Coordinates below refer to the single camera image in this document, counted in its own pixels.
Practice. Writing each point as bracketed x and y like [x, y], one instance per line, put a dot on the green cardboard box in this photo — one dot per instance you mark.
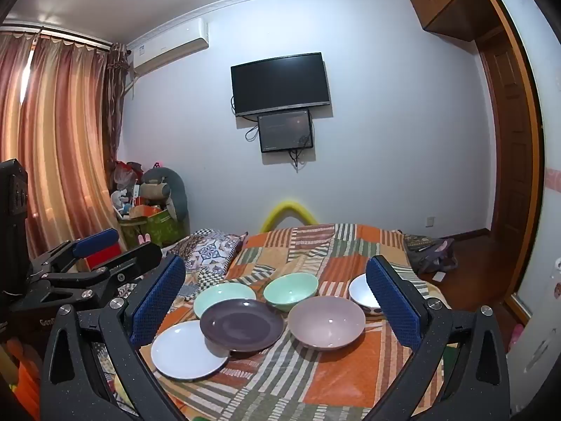
[157, 228]

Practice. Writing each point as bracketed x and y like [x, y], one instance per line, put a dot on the white bowl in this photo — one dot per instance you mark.
[359, 291]

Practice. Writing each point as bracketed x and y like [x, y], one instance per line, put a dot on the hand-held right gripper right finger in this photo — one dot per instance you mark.
[394, 307]

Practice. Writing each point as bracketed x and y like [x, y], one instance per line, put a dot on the red box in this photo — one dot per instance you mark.
[103, 261]

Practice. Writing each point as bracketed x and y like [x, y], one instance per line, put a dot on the pink bowl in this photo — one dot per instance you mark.
[326, 320]

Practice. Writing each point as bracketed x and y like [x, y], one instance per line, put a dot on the dark purple plate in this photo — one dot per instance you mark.
[241, 324]

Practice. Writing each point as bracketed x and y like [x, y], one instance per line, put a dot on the orange pink striped curtain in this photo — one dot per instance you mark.
[57, 140]

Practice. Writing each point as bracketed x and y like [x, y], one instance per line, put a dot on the grey plush toy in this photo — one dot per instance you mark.
[171, 188]

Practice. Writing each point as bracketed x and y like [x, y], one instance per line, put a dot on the wooden door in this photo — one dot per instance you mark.
[504, 140]

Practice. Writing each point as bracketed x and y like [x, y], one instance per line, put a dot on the patterned blue white quilt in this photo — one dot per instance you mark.
[210, 250]

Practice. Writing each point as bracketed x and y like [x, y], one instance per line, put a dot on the small black wall monitor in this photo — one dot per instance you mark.
[285, 131]

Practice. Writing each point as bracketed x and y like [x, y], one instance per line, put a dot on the dark bag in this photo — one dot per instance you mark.
[429, 252]

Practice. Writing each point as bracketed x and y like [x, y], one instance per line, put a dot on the orange cloth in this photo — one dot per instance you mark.
[26, 377]

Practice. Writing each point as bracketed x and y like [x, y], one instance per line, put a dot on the white paper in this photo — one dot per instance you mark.
[438, 276]

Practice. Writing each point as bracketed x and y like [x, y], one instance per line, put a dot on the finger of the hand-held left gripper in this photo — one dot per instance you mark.
[131, 263]
[96, 241]

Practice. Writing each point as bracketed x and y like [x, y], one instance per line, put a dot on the black wall television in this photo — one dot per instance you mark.
[280, 81]

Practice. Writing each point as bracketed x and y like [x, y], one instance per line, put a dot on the light green plate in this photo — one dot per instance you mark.
[223, 291]

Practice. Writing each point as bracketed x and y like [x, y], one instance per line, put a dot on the white plate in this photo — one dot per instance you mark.
[184, 351]

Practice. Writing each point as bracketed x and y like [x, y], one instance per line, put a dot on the wall outlet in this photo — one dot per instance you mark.
[429, 221]

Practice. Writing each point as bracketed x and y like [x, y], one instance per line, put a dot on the pink plush toy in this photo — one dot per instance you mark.
[144, 239]

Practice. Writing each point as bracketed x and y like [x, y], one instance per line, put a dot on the white air conditioner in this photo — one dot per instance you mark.
[171, 50]

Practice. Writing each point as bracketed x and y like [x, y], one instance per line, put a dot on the light green bowl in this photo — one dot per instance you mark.
[289, 287]

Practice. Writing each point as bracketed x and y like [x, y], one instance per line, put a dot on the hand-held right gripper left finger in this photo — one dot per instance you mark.
[157, 302]

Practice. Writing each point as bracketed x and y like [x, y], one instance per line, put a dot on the dark brown curtain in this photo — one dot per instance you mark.
[116, 96]

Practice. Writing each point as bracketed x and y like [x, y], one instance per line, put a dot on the pile of toys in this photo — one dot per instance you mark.
[125, 188]

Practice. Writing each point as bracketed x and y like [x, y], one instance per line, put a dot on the striped orange green blanket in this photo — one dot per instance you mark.
[307, 250]

